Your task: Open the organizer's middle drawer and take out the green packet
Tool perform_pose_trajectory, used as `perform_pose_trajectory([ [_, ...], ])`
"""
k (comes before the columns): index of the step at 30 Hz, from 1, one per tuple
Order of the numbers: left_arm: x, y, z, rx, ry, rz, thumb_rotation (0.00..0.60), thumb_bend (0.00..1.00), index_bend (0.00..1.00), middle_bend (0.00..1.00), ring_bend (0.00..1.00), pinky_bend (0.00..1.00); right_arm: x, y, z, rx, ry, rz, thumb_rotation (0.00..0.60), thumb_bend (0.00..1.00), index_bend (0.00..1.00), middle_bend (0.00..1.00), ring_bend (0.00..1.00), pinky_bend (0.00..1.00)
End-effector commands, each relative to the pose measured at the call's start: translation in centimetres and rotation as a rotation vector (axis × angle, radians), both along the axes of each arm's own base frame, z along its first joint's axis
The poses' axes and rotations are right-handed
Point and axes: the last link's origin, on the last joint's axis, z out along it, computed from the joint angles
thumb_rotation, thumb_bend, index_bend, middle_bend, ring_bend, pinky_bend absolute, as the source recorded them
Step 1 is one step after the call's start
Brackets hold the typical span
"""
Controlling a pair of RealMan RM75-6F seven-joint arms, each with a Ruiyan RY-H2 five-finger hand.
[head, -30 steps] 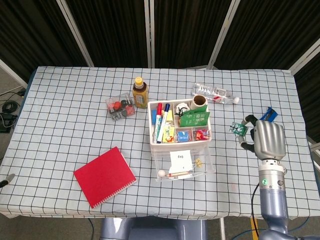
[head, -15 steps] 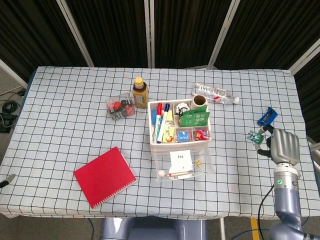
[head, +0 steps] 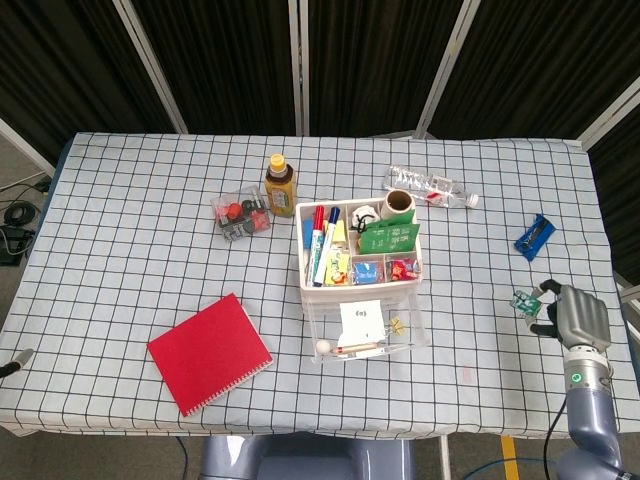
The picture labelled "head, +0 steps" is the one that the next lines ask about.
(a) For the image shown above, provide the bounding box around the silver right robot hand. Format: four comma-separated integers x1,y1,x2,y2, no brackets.
529,279,612,351

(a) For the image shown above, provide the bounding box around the small green circuit board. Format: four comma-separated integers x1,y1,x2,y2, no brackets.
510,289,544,319

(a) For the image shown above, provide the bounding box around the clear plastic drawer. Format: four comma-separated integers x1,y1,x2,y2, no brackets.
305,292,431,364

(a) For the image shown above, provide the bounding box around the white desk organizer with drawers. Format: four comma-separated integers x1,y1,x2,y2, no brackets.
293,198,425,306

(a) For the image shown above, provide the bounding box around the clear box of coffee capsules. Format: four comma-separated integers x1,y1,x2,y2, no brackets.
210,184,274,245

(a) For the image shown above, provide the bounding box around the blue snack bar wrapper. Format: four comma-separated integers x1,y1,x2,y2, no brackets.
513,213,557,262

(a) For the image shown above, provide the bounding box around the red candy packet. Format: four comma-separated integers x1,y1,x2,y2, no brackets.
387,259,420,282

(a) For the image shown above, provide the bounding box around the clear plastic water bottle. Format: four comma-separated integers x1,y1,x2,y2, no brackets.
387,165,480,209

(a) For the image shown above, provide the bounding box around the cardboard tape roll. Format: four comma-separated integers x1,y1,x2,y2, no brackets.
380,189,414,220

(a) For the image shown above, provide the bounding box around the blue candy packet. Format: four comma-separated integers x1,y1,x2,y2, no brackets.
350,262,384,286

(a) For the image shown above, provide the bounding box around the white paper note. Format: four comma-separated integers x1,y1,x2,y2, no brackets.
338,299,386,347

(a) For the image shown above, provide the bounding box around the wooden stick with red band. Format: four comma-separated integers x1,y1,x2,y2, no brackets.
332,342,389,356

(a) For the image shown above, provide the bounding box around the yellow snack packet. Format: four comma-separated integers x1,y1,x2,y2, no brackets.
323,252,350,287

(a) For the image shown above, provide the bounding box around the whiteboard marker with blue cap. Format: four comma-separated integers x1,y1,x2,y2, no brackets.
312,207,342,289

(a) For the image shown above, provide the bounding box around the whiteboard marker with red cap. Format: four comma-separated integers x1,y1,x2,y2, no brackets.
305,205,326,286

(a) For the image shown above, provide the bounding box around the grey-blue robot torso base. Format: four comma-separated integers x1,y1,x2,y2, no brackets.
199,433,416,480

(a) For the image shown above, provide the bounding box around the tea bottle with yellow cap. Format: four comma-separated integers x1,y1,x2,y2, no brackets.
263,152,299,219

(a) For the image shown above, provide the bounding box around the red spiral notebook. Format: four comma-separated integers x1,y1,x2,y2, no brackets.
146,292,275,419

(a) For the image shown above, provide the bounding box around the checkered light blue tablecloth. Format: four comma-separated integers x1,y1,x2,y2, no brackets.
0,131,632,441

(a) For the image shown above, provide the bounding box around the black folding partition screen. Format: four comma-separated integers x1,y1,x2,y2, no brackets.
0,0,640,301

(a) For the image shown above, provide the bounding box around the black power adapter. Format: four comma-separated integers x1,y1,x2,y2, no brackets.
0,224,36,266

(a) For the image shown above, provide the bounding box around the black cable along right arm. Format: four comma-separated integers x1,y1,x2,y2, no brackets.
542,398,570,480

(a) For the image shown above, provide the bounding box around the blue floor cable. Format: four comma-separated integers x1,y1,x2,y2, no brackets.
472,452,549,480

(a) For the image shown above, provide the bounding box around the black cable under table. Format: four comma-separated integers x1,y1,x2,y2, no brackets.
173,435,192,480

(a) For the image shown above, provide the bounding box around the coiled black floor cable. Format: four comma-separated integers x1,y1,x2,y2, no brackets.
3,199,39,226

